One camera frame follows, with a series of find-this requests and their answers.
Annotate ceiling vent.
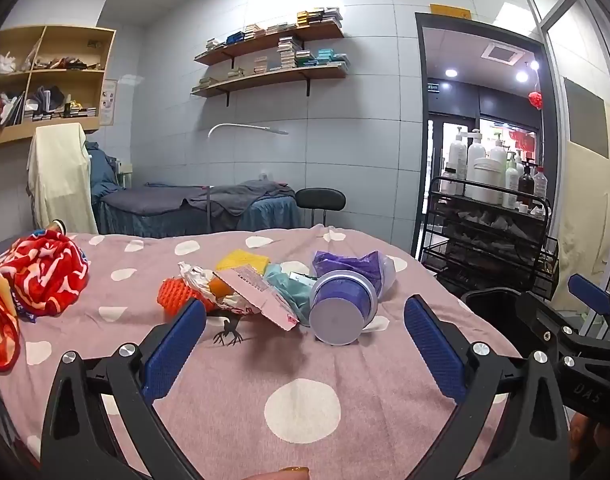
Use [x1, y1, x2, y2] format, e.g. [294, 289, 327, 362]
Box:
[482, 42, 526, 66]

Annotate yellow sponge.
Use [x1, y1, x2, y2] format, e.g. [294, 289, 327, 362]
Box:
[215, 248, 271, 273]

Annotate red printed cloth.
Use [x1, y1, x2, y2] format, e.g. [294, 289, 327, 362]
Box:
[0, 230, 91, 372]

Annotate black wire cart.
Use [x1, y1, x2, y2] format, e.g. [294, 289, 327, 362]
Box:
[417, 176, 560, 296]

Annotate black stool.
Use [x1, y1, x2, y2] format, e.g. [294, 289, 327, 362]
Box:
[295, 187, 347, 228]

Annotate cream towel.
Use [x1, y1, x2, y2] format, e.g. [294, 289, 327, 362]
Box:
[26, 122, 98, 235]

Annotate person's right hand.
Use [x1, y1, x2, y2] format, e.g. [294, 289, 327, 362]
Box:
[569, 409, 610, 467]

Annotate wall shelves with boxes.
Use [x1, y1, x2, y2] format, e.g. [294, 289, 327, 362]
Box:
[192, 35, 350, 93]

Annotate purple plastic cup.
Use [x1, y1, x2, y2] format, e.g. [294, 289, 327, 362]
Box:
[309, 270, 380, 347]

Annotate crumpled white paper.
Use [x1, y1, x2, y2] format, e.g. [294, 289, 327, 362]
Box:
[179, 261, 256, 317]

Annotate wooden cubby shelf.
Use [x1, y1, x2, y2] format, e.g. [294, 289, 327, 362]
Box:
[0, 25, 117, 148]

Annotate person's left hand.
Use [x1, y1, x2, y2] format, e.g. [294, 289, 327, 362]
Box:
[257, 466, 311, 480]

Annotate black toy lizard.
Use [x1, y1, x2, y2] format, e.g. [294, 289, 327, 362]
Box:
[205, 310, 246, 347]

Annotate black trash bin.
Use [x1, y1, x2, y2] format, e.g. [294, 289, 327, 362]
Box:
[460, 287, 532, 361]

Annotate blue massage bed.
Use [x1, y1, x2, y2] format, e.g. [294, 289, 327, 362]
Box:
[92, 180, 303, 238]

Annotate pink paper carton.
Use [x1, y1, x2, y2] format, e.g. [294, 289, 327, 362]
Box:
[216, 265, 300, 332]

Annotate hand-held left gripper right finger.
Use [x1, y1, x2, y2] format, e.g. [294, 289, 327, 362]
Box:
[404, 294, 570, 480]

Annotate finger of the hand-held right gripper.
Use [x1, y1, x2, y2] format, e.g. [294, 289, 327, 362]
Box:
[516, 291, 594, 362]
[567, 274, 610, 341]

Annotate cream white bottle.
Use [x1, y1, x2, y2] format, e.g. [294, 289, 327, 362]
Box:
[505, 152, 523, 208]

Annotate pink polka dot blanket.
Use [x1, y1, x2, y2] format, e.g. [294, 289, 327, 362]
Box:
[0, 225, 524, 480]

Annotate large white jar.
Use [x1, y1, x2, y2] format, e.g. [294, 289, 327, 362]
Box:
[472, 157, 506, 204]

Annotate orange foam fruit net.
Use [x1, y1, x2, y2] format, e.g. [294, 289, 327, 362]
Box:
[157, 276, 216, 317]

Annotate wall notice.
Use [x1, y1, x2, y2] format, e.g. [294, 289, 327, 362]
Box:
[101, 79, 118, 126]

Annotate white bottle green cap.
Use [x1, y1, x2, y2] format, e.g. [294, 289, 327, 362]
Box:
[489, 132, 508, 171]

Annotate purple plastic bag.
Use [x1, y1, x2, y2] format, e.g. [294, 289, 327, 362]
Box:
[312, 250, 397, 301]

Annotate row of small boxes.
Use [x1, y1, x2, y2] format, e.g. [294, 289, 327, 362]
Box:
[24, 101, 97, 121]

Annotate white pump bottle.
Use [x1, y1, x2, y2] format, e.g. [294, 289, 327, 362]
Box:
[467, 130, 487, 198]
[447, 127, 468, 196]

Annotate yellow sign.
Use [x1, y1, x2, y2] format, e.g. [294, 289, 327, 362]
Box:
[430, 3, 472, 20]

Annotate stacks of boxes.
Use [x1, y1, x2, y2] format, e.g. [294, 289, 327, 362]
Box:
[205, 6, 344, 53]

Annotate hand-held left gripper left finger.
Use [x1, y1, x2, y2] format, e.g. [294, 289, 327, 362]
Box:
[40, 297, 208, 480]

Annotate teal plastic wrapper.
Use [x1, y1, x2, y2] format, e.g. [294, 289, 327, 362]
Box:
[262, 262, 318, 323]

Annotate brown bottle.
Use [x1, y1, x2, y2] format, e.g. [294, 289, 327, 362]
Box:
[517, 159, 536, 196]

